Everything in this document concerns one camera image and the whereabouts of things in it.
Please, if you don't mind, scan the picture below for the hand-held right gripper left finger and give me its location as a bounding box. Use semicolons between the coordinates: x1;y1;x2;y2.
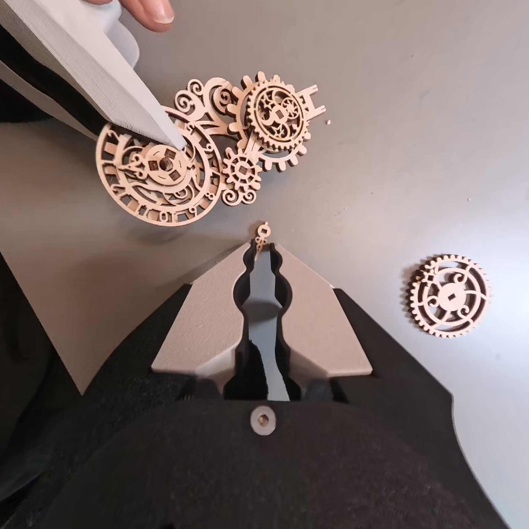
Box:
151;242;255;379

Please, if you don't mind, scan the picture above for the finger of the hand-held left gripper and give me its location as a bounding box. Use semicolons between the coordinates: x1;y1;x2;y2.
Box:
0;41;113;141
0;0;187;150

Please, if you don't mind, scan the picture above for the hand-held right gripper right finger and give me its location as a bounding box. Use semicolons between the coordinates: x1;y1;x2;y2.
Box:
269;243;373;377

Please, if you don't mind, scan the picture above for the wooden gear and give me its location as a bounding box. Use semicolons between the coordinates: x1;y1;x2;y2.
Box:
407;253;492;341

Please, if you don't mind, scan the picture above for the small wooden clock hand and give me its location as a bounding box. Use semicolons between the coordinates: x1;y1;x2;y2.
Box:
254;222;272;262

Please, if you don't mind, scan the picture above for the wooden gear clock model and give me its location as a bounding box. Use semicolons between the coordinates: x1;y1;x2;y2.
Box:
96;71;327;227

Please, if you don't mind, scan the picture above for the grey desk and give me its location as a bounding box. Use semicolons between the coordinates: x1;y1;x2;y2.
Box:
0;0;529;529

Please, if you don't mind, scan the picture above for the person's black jacket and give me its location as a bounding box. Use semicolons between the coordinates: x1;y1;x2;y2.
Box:
0;254;83;529

